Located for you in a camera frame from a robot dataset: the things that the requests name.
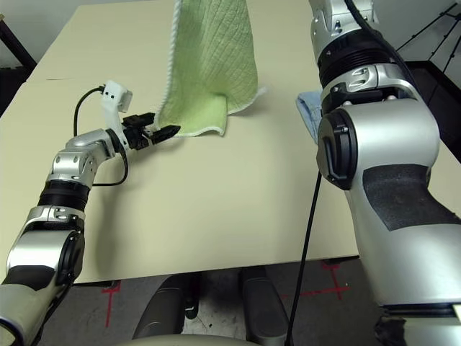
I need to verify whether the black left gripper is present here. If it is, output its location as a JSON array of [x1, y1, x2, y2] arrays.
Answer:
[[120, 112, 182, 151]]

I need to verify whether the green towel with white trim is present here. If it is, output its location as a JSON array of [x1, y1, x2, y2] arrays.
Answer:
[[157, 0, 268, 138]]

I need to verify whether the folded light blue towel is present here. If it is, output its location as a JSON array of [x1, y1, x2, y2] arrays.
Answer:
[[295, 90, 324, 144]]

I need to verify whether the dark grey right robot leg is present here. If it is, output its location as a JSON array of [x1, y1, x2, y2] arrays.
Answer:
[[239, 268, 293, 346]]

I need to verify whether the beige robot torso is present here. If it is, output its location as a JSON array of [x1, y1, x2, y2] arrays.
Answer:
[[114, 333, 254, 346]]

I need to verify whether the black tripod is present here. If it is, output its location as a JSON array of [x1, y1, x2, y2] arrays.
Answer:
[[395, 2, 461, 74]]

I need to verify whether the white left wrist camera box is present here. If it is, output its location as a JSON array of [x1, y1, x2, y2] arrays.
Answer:
[[99, 80, 134, 146]]

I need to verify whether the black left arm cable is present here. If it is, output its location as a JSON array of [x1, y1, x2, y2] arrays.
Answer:
[[73, 85, 130, 187]]

